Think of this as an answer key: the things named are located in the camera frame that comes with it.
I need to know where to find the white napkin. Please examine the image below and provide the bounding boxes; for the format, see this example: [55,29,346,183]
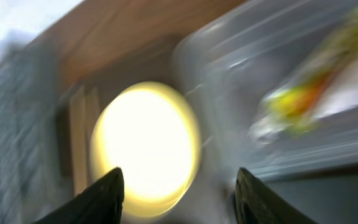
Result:
[312,60,358,119]

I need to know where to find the yellow orange snack wrapper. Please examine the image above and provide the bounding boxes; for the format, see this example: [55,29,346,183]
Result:
[256,8,358,132]

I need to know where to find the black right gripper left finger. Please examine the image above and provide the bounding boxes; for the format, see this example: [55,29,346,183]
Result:
[35,167,124,224]

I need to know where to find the yellow plastic plate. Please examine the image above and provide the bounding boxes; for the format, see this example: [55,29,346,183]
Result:
[89,82,201,220]

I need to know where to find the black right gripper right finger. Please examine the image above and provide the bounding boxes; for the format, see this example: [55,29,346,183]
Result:
[235,167,316,224]

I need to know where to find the wooden chopstick right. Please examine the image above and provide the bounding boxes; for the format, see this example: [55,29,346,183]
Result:
[85,87,101,147]

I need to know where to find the clear plastic waste bin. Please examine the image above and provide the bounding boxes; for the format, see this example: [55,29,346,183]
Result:
[173,0,358,180]

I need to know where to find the dark brown serving tray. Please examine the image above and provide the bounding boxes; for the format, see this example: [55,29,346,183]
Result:
[58,35,236,223]

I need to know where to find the grey plastic dish rack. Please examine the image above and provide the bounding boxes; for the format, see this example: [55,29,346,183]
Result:
[0,45,58,223]

